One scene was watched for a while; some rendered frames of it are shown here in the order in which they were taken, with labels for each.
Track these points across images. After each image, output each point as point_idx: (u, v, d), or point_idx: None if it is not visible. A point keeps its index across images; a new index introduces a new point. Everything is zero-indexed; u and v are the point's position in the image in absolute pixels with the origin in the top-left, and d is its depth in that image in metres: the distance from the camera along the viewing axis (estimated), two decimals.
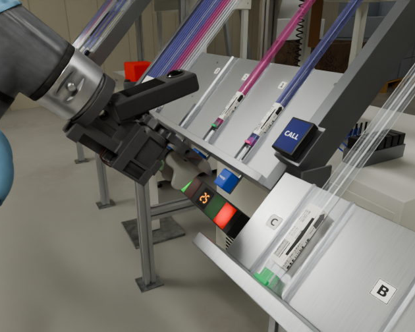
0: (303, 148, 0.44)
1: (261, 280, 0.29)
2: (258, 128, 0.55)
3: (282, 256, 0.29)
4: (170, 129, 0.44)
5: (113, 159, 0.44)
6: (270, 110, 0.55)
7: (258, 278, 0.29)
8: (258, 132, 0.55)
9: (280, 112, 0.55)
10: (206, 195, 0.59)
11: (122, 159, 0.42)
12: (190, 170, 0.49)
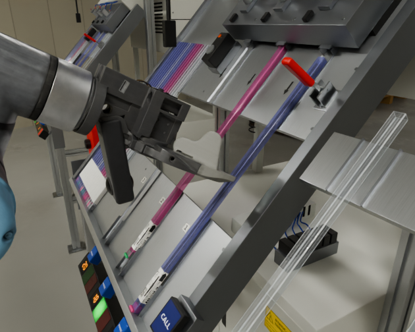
0: None
1: None
2: (142, 294, 0.55)
3: None
4: None
5: None
6: (155, 276, 0.56)
7: None
8: (141, 300, 0.55)
9: (178, 264, 0.55)
10: None
11: None
12: None
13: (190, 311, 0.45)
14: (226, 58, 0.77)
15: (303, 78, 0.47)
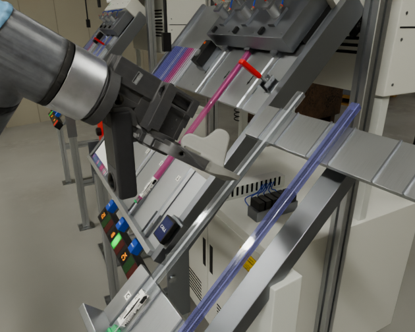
0: (168, 238, 0.69)
1: None
2: None
3: (122, 319, 0.55)
4: None
5: None
6: None
7: (109, 331, 0.54)
8: None
9: (172, 201, 0.80)
10: (125, 254, 0.84)
11: None
12: None
13: (178, 222, 0.71)
14: (209, 59, 1.02)
15: (253, 72, 0.72)
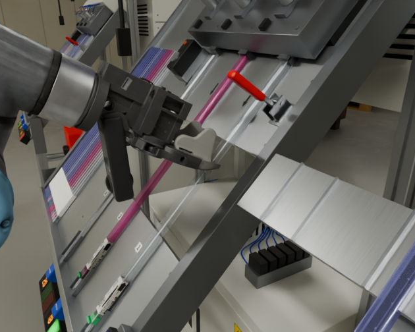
0: None
1: (87, 321, 0.52)
2: None
3: (100, 307, 0.52)
4: None
5: None
6: None
7: (87, 319, 0.52)
8: None
9: (126, 288, 0.52)
10: None
11: None
12: None
13: None
14: (192, 66, 0.74)
15: (251, 92, 0.44)
